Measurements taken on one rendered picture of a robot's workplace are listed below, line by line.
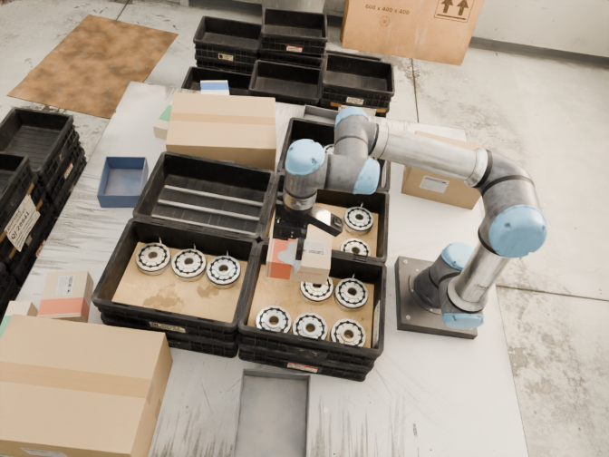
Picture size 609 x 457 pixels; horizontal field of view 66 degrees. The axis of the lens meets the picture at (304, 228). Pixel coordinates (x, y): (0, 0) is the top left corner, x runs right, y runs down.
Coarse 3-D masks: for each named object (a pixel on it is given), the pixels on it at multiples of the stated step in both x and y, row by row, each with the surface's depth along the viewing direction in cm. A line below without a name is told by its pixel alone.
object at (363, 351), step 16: (256, 256) 139; (336, 256) 142; (384, 272) 140; (384, 288) 138; (384, 304) 134; (240, 320) 126; (384, 320) 130; (272, 336) 125; (288, 336) 124; (304, 336) 125; (352, 352) 125; (368, 352) 124
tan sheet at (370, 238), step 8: (328, 208) 166; (336, 208) 167; (344, 208) 167; (376, 216) 167; (376, 224) 164; (344, 232) 161; (368, 232) 162; (376, 232) 162; (336, 240) 158; (344, 240) 158; (368, 240) 160; (376, 240) 160; (336, 248) 156
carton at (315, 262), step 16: (272, 224) 123; (272, 240) 119; (288, 240) 120; (304, 240) 121; (320, 240) 121; (272, 256) 117; (304, 256) 118; (320, 256) 118; (272, 272) 119; (288, 272) 119; (304, 272) 118; (320, 272) 118
